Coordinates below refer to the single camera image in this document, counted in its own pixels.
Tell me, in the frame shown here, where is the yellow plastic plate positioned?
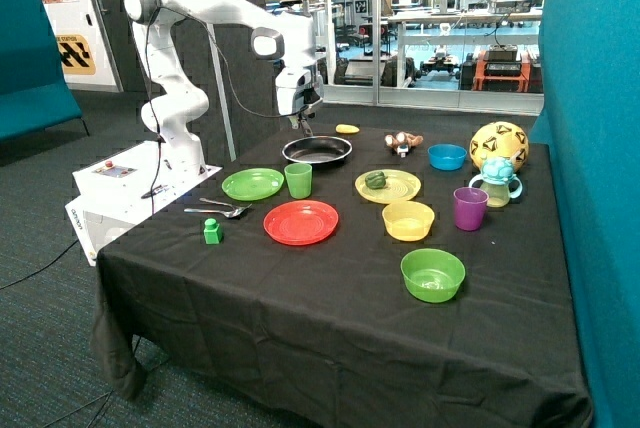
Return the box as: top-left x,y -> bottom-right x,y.
354,169 -> 422,204

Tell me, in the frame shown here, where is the yellow black soccer ball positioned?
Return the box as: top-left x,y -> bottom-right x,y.
469,121 -> 529,172

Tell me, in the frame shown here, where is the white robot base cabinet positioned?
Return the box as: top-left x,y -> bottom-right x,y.
65,141 -> 220,266

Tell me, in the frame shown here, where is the teal sofa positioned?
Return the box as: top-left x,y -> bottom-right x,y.
0,0 -> 83,141

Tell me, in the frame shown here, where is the red plastic plate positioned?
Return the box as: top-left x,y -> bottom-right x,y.
263,200 -> 339,246

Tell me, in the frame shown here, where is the yellow plastic bowl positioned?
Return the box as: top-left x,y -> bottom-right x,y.
382,201 -> 435,242

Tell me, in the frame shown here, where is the green toy capsicum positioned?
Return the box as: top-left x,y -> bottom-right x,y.
365,171 -> 387,190

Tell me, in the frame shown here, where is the yellow toy lemon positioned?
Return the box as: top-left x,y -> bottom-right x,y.
335,124 -> 360,134

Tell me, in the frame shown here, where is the yellow black hazard sign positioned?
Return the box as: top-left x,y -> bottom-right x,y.
56,34 -> 96,76

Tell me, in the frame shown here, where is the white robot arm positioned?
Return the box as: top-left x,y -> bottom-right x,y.
124,0 -> 324,175

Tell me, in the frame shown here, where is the blue plastic bowl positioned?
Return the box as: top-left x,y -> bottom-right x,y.
428,144 -> 467,171

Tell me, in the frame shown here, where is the green plastic cup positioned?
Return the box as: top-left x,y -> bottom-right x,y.
284,163 -> 313,199

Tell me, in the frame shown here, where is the metal spoon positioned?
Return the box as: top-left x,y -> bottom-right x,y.
183,205 -> 251,219

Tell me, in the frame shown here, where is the brown plush toy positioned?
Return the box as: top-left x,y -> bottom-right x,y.
384,132 -> 424,157

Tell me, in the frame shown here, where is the teal partition panel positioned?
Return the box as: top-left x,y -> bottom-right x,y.
532,0 -> 639,427

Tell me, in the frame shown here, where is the green plastic plate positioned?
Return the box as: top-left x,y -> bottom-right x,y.
222,168 -> 284,201

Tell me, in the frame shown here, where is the green plastic bowl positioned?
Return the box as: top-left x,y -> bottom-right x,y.
400,248 -> 466,303

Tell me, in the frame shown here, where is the green toy block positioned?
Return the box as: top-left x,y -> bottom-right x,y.
203,218 -> 224,245

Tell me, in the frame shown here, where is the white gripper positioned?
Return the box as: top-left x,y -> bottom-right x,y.
275,67 -> 324,137

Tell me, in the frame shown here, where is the black tablecloth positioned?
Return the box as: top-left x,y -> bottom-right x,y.
91,129 -> 594,427

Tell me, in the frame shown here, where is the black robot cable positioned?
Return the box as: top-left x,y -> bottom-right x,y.
140,2 -> 301,200

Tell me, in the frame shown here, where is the black frying pan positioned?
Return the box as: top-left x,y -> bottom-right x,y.
281,134 -> 353,166

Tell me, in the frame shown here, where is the purple plastic cup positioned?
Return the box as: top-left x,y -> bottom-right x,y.
453,187 -> 489,231

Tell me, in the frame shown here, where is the blue lidded sippy cup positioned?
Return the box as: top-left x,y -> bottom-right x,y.
468,157 -> 523,208

